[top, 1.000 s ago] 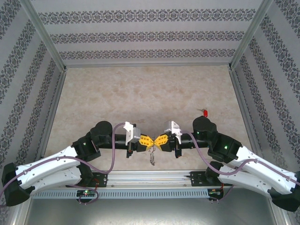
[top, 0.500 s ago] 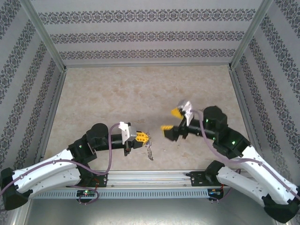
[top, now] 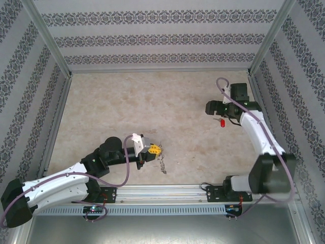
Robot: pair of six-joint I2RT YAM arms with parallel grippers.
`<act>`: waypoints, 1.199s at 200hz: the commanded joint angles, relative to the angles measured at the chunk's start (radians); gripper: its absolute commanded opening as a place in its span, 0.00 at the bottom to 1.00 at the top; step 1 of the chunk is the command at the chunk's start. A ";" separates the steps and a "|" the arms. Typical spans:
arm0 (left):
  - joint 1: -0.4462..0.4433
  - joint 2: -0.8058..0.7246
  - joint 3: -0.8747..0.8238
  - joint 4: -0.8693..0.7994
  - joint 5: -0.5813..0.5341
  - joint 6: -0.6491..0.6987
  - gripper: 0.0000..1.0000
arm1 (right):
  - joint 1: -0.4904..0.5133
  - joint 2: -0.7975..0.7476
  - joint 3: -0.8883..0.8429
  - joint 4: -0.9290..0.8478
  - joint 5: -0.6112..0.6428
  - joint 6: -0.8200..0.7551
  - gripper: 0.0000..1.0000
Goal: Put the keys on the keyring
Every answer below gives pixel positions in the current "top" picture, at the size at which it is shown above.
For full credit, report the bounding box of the metal keyring with chain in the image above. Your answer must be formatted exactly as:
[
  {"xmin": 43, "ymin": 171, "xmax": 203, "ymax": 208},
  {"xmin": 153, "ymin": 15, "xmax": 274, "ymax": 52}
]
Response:
[{"xmin": 156, "ymin": 141, "xmax": 168, "ymax": 175}]

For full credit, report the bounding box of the key with red head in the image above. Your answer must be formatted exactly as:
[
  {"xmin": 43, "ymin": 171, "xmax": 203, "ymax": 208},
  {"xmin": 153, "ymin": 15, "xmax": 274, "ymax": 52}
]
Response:
[{"xmin": 214, "ymin": 116, "xmax": 227, "ymax": 129}]

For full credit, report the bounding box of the small circuit board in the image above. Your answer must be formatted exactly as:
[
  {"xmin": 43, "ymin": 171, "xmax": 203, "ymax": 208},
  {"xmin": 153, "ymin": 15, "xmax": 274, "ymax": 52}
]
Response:
[
  {"xmin": 83, "ymin": 205, "xmax": 107, "ymax": 215},
  {"xmin": 224, "ymin": 204, "xmax": 242, "ymax": 213}
]

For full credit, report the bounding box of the grey metal shelf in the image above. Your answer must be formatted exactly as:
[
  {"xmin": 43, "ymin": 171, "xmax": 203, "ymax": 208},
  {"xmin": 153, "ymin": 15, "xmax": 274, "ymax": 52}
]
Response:
[{"xmin": 25, "ymin": 215, "xmax": 312, "ymax": 244}]

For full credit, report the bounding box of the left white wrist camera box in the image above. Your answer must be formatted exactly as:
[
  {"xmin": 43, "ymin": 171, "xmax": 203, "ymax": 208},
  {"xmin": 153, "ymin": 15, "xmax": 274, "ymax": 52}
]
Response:
[{"xmin": 131, "ymin": 133, "xmax": 151, "ymax": 155}]

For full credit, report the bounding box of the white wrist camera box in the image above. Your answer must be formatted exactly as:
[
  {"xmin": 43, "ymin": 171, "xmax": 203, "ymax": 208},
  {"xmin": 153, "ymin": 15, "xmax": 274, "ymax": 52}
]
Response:
[
  {"xmin": 222, "ymin": 85, "xmax": 232, "ymax": 105},
  {"xmin": 131, "ymin": 133, "xmax": 151, "ymax": 155}
]

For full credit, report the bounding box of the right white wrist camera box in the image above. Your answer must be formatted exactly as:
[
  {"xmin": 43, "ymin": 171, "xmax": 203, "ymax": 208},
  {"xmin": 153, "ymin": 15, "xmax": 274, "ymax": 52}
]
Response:
[{"xmin": 222, "ymin": 85, "xmax": 232, "ymax": 105}]

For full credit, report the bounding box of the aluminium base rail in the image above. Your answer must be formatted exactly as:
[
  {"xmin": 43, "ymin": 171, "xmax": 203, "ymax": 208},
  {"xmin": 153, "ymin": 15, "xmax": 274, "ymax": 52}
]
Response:
[{"xmin": 116, "ymin": 186, "xmax": 208, "ymax": 203}]

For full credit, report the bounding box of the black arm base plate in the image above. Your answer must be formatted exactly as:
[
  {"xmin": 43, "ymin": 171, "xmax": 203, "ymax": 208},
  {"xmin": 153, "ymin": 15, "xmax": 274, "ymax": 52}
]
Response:
[
  {"xmin": 205, "ymin": 185, "xmax": 254, "ymax": 204},
  {"xmin": 100, "ymin": 186, "xmax": 119, "ymax": 204}
]

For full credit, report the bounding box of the slotted grey cable duct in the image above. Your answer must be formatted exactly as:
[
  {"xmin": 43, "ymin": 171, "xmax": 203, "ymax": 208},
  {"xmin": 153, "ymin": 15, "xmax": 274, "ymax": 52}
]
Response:
[{"xmin": 38, "ymin": 205, "xmax": 242, "ymax": 217}]

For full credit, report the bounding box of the aluminium frame post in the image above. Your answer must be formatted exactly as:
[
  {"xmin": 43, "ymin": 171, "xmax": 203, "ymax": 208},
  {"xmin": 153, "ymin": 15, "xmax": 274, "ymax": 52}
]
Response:
[
  {"xmin": 286, "ymin": 199, "xmax": 317, "ymax": 244},
  {"xmin": 24, "ymin": 0, "xmax": 74, "ymax": 77},
  {"xmin": 246, "ymin": 0, "xmax": 298, "ymax": 76},
  {"xmin": 11, "ymin": 216, "xmax": 35, "ymax": 244}
]

